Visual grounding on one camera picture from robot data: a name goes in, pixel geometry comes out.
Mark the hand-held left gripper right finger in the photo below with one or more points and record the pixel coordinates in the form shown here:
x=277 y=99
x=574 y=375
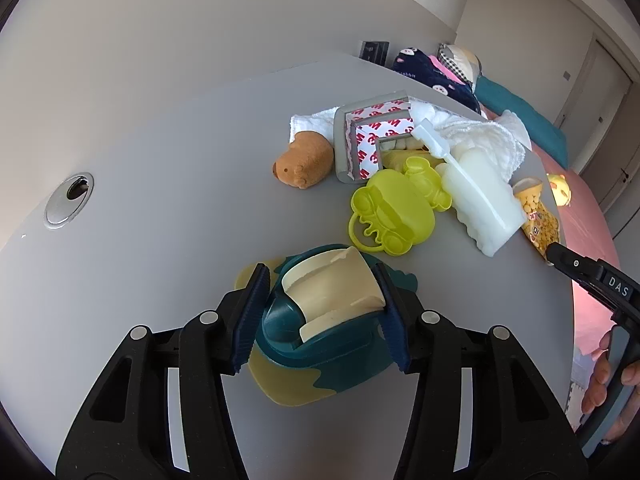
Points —
x=395 y=320

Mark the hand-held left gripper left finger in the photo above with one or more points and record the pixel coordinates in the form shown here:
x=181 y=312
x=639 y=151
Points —
x=247 y=320

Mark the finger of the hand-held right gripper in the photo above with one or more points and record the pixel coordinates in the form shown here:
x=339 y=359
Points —
x=575 y=265

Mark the yellow snack packet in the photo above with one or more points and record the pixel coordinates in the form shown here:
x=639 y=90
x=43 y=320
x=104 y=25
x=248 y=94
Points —
x=537 y=220

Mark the teal and cream toy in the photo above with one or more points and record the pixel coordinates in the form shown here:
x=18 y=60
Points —
x=325 y=290

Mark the grey bracket with adhesive tape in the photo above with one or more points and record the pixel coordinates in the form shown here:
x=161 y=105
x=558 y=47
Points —
x=342 y=145

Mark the person's right hand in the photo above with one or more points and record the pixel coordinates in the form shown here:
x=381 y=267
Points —
x=597 y=380

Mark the bed with pink sheet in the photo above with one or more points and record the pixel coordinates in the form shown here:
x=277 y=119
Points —
x=590 y=230

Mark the yellow chick plush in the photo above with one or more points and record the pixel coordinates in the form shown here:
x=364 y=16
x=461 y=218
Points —
x=560 y=190

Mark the lime green toy mold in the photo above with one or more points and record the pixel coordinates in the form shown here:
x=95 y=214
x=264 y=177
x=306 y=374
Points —
x=390 y=210
x=427 y=180

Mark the white ribbed plastic block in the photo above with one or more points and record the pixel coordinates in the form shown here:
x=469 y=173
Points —
x=475 y=210

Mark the pale yellow toy block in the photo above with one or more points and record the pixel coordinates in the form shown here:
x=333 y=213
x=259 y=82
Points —
x=395 y=160

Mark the white door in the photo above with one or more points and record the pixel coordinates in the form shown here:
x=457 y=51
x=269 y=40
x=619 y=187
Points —
x=600 y=105

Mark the white cloth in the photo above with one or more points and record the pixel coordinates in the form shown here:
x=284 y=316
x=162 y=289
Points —
x=480 y=132

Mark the teal pillow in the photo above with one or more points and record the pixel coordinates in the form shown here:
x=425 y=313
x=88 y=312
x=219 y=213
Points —
x=520 y=110

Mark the brown capybara plush toy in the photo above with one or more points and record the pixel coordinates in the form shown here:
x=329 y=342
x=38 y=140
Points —
x=307 y=157

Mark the white plastic pipette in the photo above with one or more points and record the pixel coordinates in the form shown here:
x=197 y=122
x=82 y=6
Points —
x=430 y=135

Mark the navy printed blanket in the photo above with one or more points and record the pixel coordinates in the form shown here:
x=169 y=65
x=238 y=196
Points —
x=440 y=87

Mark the checkered pillow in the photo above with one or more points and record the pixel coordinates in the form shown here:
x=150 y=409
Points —
x=462 y=60

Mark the pink cloth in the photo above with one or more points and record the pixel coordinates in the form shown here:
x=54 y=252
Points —
x=445 y=70

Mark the black socket panel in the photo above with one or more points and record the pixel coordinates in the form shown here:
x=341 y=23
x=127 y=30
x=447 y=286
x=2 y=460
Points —
x=372 y=51

